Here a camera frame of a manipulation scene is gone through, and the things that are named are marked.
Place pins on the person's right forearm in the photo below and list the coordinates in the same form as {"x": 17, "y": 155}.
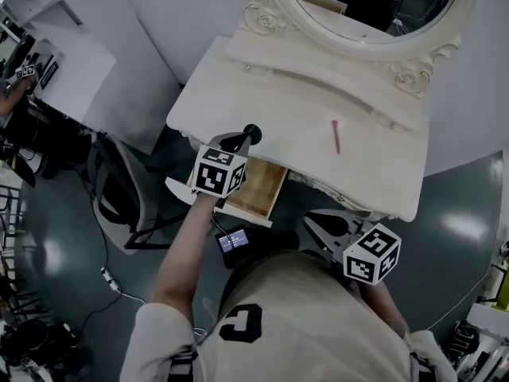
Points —
{"x": 383, "y": 305}

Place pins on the grey office chair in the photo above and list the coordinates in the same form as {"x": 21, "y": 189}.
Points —
{"x": 123, "y": 181}

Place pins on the white ornate dressing table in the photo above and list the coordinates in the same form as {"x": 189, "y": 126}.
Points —
{"x": 286, "y": 110}

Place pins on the person's white shirt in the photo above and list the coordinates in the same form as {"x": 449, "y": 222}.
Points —
{"x": 302, "y": 324}

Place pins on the black tablet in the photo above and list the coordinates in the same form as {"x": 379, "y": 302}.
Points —
{"x": 49, "y": 74}

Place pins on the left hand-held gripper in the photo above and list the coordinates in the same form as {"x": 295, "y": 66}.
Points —
{"x": 216, "y": 175}

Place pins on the black white striped cushion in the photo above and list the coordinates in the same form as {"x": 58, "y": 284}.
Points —
{"x": 465, "y": 340}

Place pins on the pink pencil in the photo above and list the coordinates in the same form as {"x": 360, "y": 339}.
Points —
{"x": 336, "y": 137}

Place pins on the black metal rack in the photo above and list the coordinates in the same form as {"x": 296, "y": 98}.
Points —
{"x": 12, "y": 253}

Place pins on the person's left forearm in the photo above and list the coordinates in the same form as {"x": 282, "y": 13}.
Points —
{"x": 179, "y": 261}

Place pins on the person's black trousers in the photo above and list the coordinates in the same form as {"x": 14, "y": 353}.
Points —
{"x": 278, "y": 241}

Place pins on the dark green round compact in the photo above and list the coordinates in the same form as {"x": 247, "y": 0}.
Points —
{"x": 254, "y": 131}

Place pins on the white bookshelf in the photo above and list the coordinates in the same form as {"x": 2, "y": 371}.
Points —
{"x": 36, "y": 2}

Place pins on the yellow-green chair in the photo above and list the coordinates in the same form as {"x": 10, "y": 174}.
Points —
{"x": 503, "y": 289}

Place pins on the large wooden drawer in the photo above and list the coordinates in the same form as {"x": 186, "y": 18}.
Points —
{"x": 258, "y": 189}

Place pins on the white power strip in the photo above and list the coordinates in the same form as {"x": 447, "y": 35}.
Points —
{"x": 110, "y": 279}

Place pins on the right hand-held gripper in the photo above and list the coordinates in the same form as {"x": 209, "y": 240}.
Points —
{"x": 371, "y": 255}

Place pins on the oval mirror, white frame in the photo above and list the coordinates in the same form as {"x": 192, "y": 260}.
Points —
{"x": 270, "y": 18}

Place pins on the small black screen device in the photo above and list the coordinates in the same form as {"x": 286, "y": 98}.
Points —
{"x": 232, "y": 241}

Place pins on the small white drawer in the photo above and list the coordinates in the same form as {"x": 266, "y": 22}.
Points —
{"x": 246, "y": 67}
{"x": 391, "y": 123}

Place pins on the white cabinet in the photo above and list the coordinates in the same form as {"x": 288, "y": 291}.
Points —
{"x": 79, "y": 78}

